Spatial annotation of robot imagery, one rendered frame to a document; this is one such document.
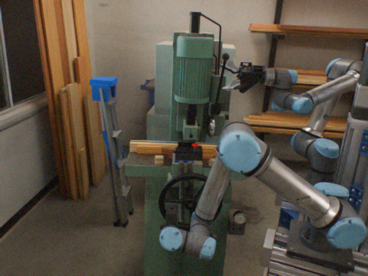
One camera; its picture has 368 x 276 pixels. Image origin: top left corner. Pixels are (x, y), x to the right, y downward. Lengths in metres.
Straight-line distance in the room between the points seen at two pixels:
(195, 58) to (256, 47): 2.42
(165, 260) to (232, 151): 1.08
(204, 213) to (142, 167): 0.50
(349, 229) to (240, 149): 0.41
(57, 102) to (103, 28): 1.48
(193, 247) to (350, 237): 0.49
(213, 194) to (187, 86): 0.60
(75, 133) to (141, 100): 1.39
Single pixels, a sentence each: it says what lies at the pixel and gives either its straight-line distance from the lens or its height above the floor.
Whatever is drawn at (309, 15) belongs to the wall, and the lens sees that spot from 4.01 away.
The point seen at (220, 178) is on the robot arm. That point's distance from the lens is 1.16.
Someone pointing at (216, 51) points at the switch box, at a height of 1.42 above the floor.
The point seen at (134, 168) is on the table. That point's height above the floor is 0.88.
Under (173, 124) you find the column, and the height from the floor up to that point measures 1.01.
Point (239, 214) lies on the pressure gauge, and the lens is 1.69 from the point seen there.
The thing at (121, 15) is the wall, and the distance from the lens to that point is 4.06.
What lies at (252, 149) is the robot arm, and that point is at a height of 1.24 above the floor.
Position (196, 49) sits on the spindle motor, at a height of 1.46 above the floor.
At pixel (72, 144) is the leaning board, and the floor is 0.52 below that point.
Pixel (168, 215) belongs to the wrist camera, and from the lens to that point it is 1.33.
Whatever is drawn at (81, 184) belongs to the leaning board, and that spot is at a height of 0.14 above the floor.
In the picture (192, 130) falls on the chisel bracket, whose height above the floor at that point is 1.05.
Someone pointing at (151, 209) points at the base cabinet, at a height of 0.66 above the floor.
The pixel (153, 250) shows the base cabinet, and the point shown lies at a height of 0.40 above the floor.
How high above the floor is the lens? 1.57
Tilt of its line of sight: 20 degrees down
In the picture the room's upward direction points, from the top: 3 degrees clockwise
